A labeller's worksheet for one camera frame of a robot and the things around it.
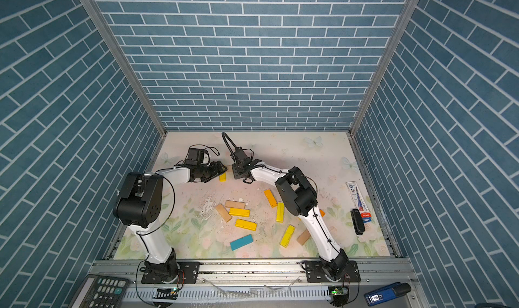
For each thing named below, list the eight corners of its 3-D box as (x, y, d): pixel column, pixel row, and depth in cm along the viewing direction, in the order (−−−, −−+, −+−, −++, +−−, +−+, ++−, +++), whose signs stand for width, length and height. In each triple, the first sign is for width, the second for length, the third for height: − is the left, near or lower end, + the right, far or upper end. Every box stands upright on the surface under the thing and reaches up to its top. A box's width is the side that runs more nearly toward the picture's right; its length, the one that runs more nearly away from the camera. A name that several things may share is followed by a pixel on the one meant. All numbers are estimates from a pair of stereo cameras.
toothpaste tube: (362, 223, 89) (364, 221, 87) (345, 184, 101) (346, 181, 100) (372, 221, 89) (374, 219, 87) (353, 183, 102) (355, 180, 100)
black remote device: (355, 235, 85) (358, 232, 82) (349, 211, 92) (351, 208, 89) (363, 235, 85) (366, 232, 82) (356, 211, 92) (358, 208, 89)
